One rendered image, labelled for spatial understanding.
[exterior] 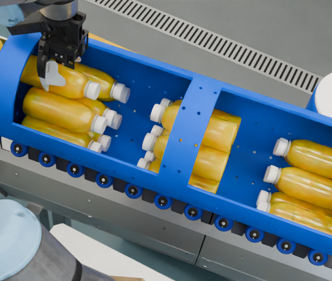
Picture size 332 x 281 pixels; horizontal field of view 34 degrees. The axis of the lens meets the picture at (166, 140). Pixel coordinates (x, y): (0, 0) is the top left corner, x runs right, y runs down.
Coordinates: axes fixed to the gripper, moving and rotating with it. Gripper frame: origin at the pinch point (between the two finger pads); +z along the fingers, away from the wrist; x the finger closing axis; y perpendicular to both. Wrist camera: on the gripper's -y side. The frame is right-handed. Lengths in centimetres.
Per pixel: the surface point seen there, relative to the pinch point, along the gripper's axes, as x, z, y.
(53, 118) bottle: -8.0, 4.2, 4.3
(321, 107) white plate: 28, 9, 62
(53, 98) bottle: -4.7, 1.8, 2.8
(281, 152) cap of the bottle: 4, 2, 54
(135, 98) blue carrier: 12.1, 11.9, 17.1
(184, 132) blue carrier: -7.8, -7.2, 33.3
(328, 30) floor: 194, 111, 79
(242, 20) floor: 179, 113, 30
